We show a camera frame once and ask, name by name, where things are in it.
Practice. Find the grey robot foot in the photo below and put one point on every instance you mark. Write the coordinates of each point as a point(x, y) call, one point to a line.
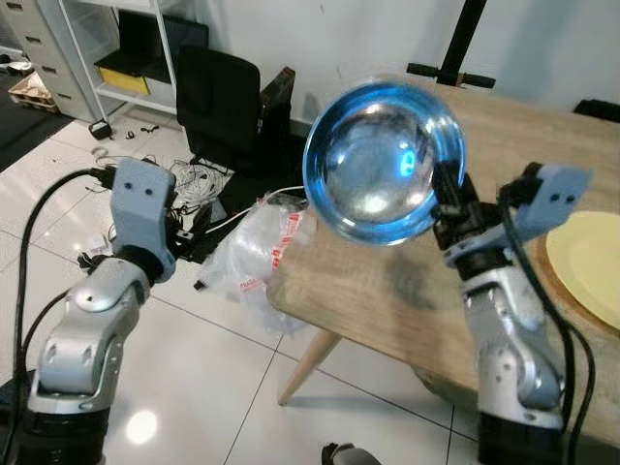
point(349, 455)

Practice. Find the black stand with crossbar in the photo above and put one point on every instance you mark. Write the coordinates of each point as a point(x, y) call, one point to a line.
point(460, 48)

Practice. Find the black case on shelf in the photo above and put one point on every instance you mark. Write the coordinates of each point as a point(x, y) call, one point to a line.
point(145, 44)

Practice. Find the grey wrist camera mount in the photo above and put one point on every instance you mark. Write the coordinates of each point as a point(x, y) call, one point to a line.
point(552, 194)
point(140, 208)

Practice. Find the white metal shelf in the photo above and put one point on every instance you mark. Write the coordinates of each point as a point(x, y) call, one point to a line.
point(170, 58)

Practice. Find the black chair backrest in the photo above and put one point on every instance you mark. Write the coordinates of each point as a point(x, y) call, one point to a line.
point(599, 109)

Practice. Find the black office chair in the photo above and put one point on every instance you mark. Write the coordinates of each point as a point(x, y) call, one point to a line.
point(218, 107)

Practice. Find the wooden table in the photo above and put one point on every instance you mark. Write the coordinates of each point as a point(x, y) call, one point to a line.
point(387, 291)

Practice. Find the yellow box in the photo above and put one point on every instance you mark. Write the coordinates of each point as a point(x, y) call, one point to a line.
point(123, 80)

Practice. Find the yellow plate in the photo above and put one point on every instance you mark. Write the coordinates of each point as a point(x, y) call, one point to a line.
point(591, 266)

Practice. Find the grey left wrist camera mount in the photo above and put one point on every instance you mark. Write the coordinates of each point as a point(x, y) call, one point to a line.
point(140, 208)

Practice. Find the clear plastic bag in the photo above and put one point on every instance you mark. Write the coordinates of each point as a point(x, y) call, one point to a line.
point(257, 252)

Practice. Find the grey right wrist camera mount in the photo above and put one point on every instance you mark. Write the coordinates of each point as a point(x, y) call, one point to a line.
point(552, 194)

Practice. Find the small black power adapter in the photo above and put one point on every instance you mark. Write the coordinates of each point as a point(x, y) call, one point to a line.
point(100, 129)

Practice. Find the blue glass bowl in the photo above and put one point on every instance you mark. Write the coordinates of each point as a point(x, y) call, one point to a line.
point(373, 165)

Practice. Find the grey drawer cabinet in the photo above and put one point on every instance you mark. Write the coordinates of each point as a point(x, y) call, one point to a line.
point(39, 44)

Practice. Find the wooden pallet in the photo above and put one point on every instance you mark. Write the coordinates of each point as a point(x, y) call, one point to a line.
point(31, 92)

